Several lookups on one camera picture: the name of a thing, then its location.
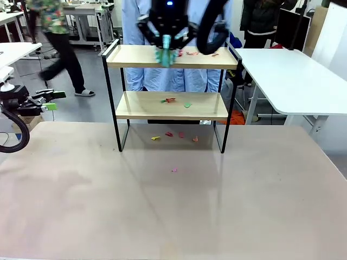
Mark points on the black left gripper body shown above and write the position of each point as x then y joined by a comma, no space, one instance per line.
19,101

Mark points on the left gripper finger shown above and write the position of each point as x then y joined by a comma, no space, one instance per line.
50,106
55,94

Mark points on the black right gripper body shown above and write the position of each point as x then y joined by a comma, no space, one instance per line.
168,16

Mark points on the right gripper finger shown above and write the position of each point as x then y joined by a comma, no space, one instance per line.
150,32
187,35

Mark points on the teal microfibre duster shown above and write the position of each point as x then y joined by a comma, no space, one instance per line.
166,55

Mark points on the orange-red paper scrap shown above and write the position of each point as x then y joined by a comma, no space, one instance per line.
192,53

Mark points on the cardboard box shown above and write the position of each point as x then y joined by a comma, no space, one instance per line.
29,123

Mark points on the person in floral shirt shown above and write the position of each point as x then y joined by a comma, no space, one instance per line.
63,51

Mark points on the person in blue shirt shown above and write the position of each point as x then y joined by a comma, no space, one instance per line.
160,78

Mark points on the blue object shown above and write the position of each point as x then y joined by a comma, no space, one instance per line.
235,40

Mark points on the white rounded side table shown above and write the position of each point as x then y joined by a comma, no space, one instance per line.
16,50

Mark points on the grey plastic bin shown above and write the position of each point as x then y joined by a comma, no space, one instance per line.
227,89

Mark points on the grey-white background workbench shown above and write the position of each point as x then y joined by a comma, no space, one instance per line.
84,12

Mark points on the person in black clothes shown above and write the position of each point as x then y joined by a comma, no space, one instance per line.
260,19

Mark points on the white background desk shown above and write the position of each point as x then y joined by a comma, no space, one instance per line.
8,17

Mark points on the orange cloth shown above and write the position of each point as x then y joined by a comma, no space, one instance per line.
234,117

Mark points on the yellow paper scrap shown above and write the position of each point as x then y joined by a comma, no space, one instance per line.
155,138

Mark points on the black monitor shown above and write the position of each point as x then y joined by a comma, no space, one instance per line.
294,29

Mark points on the large white table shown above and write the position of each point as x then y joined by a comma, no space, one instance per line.
292,81

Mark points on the brown cardboard sheet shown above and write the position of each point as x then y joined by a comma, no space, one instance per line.
318,27

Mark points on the white board panel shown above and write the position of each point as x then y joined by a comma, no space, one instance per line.
333,35

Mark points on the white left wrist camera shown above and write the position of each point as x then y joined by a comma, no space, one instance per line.
6,78

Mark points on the two-tier wooden black-frame shelf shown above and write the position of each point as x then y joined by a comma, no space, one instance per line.
135,58

